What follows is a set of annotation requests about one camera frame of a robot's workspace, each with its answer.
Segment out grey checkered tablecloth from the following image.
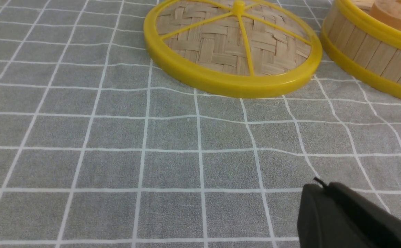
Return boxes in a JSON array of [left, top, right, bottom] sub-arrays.
[[0, 0, 401, 248]]

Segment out yellow bamboo steamer basket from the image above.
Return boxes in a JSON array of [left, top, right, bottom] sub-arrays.
[[320, 0, 401, 99]]

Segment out yellow woven steamer lid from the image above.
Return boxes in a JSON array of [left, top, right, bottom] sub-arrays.
[[144, 0, 323, 99]]

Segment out tan round bun right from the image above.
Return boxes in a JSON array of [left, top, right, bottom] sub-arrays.
[[369, 0, 401, 31]]

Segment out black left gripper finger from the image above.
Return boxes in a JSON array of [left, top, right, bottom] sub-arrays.
[[297, 177, 401, 248]]

